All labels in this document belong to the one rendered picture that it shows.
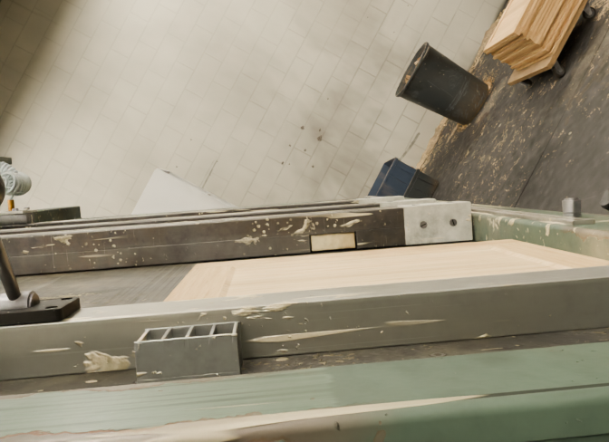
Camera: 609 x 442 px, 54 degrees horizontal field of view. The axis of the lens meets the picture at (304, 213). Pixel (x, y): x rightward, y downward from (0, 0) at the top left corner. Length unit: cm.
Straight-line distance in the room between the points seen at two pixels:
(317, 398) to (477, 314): 27
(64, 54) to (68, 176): 116
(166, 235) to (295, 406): 88
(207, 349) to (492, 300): 22
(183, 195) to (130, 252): 351
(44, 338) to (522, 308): 36
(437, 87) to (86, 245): 426
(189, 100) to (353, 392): 587
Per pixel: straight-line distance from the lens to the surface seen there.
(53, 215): 221
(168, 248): 110
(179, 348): 43
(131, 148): 611
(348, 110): 608
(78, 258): 113
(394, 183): 506
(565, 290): 51
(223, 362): 43
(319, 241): 109
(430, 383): 24
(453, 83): 517
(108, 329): 48
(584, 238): 79
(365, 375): 25
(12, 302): 51
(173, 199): 462
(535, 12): 396
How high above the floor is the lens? 126
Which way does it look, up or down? 4 degrees down
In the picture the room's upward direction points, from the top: 62 degrees counter-clockwise
